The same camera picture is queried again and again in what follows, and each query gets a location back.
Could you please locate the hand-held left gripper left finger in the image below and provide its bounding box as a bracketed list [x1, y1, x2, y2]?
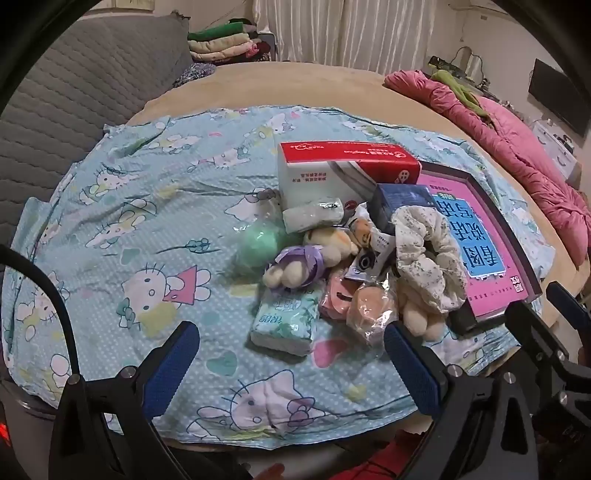
[48, 320, 252, 480]

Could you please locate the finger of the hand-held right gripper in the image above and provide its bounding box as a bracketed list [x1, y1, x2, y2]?
[505, 302, 571, 370]
[546, 281, 591, 333]

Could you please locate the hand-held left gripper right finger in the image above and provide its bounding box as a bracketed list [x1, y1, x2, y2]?
[384, 322, 539, 480]

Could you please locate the cream plush toy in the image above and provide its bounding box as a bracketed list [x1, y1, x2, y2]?
[397, 277, 448, 342]

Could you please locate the peach puff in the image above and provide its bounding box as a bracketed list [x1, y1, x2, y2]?
[346, 272, 400, 361]

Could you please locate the pink cloth pouch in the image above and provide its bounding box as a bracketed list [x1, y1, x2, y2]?
[318, 268, 365, 321]

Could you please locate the white printed sachet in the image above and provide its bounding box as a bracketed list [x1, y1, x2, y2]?
[346, 231, 398, 282]

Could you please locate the green print tissue packet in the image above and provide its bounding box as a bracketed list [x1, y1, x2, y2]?
[249, 281, 326, 356]

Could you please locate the white floral scrunchie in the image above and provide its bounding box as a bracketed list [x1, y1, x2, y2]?
[392, 203, 468, 315]

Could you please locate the plush bear with purple ribbon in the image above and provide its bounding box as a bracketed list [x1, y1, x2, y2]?
[262, 226, 360, 291]

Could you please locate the green sponge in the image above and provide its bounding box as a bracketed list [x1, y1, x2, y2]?
[233, 217, 301, 278]

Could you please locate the red garment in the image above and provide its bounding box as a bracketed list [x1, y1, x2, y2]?
[332, 429, 444, 480]

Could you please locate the pink children's book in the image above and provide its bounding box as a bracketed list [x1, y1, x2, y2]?
[422, 171, 529, 321]

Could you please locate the small orange toy packet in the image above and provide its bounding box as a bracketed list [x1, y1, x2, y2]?
[344, 215, 375, 250]

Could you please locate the light blue cartoon printed blanket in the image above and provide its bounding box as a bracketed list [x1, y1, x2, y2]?
[0, 104, 557, 450]

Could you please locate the white drawer cabinet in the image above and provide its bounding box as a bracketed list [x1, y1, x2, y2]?
[531, 120, 583, 185]

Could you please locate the dark blue box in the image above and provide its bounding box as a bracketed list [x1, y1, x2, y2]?
[369, 183, 435, 236]

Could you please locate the pink quilt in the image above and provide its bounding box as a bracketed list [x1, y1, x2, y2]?
[383, 69, 591, 268]

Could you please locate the white wrapped tissue pack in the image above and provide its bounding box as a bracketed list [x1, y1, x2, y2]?
[283, 198, 345, 233]

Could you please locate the red and white tissue box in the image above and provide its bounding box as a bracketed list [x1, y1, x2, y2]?
[277, 141, 422, 217]

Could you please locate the black monitor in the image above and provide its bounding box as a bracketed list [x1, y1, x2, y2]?
[529, 58, 591, 137]

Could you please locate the green garment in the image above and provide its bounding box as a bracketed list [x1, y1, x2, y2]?
[431, 69, 492, 123]

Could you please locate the cluttered side table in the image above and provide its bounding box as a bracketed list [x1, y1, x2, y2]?
[427, 46, 502, 100]

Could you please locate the dark patterned cloth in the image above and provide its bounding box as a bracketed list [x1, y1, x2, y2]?
[173, 62, 218, 88]

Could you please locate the beige bed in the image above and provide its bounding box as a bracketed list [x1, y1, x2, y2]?
[104, 62, 589, 462]

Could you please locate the grey quilted headboard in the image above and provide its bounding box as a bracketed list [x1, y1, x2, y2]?
[0, 11, 195, 259]

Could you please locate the stack of folded clothes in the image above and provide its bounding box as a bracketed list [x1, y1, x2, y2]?
[187, 21, 278, 63]

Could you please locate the white pleated curtain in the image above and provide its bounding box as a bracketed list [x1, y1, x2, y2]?
[252, 0, 497, 77]

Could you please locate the black cable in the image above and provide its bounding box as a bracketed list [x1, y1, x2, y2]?
[0, 244, 80, 384]

